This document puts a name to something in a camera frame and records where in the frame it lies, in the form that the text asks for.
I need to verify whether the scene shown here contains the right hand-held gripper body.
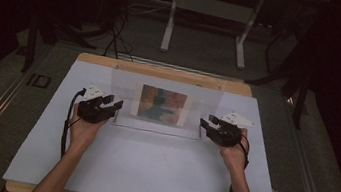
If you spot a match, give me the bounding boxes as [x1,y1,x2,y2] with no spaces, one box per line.
[209,108,257,152]

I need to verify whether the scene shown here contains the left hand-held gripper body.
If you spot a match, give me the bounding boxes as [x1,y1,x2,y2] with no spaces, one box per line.
[75,82,117,127]

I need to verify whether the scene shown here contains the clear acrylic photo frame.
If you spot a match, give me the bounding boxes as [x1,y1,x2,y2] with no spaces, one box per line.
[103,63,228,144]

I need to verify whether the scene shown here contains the painting print card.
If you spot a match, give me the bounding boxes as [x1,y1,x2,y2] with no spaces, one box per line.
[129,81,195,129]

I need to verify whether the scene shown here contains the person's right hand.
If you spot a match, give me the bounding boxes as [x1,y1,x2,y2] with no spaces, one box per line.
[214,124,255,176]

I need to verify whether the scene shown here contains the person's left hand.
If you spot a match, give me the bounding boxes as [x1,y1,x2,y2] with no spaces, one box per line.
[64,103,112,155]

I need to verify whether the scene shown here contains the black floor socket plate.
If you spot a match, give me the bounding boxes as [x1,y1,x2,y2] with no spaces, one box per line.
[25,71,53,91]

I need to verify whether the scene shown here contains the white table cover sheet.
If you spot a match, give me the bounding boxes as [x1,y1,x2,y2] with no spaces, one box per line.
[0,51,298,192]

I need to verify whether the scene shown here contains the black metal stand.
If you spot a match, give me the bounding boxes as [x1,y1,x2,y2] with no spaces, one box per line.
[239,0,332,133]
[9,0,104,83]

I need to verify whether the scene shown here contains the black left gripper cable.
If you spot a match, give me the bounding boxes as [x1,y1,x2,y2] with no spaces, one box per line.
[58,85,89,162]

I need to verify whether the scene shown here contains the black floor cables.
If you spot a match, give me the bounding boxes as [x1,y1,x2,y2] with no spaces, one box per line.
[91,0,144,63]

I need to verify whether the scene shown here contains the white metal table frame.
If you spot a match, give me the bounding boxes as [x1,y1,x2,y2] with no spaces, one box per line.
[158,0,267,73]

